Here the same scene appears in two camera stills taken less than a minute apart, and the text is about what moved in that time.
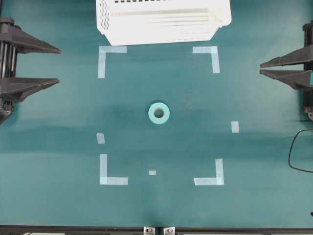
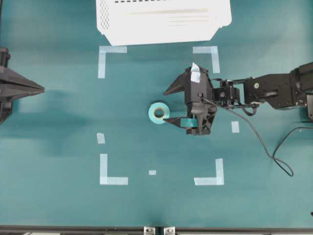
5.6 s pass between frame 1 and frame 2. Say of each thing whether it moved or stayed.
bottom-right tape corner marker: stayed
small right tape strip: stayed
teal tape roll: stayed
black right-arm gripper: moved
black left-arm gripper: moved
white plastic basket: stayed
